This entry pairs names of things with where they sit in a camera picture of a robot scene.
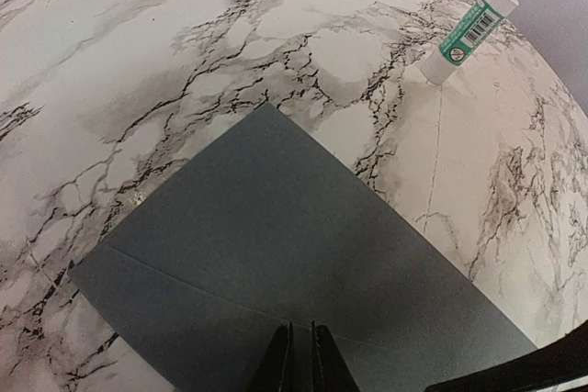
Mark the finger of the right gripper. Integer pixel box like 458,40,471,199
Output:
425,327,587,392

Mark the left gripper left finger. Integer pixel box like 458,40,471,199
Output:
247,322,293,392

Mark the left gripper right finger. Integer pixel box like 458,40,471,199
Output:
311,322,358,392

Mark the dark grey envelope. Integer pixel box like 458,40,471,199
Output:
70,105,534,391

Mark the green white glue stick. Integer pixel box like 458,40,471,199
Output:
421,0,519,85

